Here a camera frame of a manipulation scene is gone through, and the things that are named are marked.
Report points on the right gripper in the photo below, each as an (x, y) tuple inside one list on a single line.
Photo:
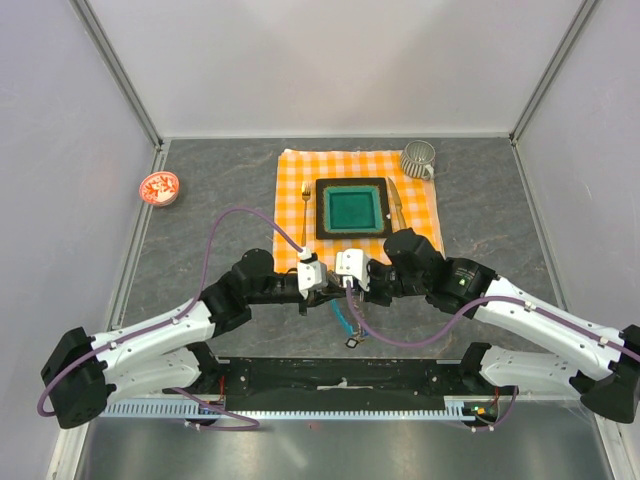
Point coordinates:
[(372, 295)]

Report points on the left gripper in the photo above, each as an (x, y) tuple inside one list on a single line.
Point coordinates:
[(314, 298)]

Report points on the large keyring organiser with rings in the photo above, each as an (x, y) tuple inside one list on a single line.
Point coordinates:
[(356, 332)]

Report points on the black yellow key tag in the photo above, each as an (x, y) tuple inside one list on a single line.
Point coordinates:
[(351, 343)]

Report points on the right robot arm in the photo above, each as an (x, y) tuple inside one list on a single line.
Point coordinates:
[(596, 363)]

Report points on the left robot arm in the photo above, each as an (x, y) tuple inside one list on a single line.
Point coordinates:
[(86, 373)]

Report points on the gold knife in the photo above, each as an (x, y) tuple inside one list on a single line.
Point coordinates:
[(397, 204)]

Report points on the black teal square plate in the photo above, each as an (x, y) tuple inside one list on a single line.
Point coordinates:
[(352, 208)]

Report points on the gold fork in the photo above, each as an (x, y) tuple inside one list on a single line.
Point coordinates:
[(306, 196)]

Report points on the striped mug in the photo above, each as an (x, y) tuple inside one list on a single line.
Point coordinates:
[(417, 160)]

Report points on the red white patterned bowl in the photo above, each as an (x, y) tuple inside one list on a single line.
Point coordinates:
[(159, 189)]

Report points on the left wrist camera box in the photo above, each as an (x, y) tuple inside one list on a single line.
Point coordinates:
[(311, 272)]

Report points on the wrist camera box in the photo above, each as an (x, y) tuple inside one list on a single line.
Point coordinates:
[(311, 272), (351, 266)]

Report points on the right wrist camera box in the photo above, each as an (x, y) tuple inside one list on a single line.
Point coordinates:
[(351, 266)]

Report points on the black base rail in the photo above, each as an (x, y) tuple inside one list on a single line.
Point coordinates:
[(337, 384)]

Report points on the white cable duct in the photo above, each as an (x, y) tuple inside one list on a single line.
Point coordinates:
[(175, 408)]

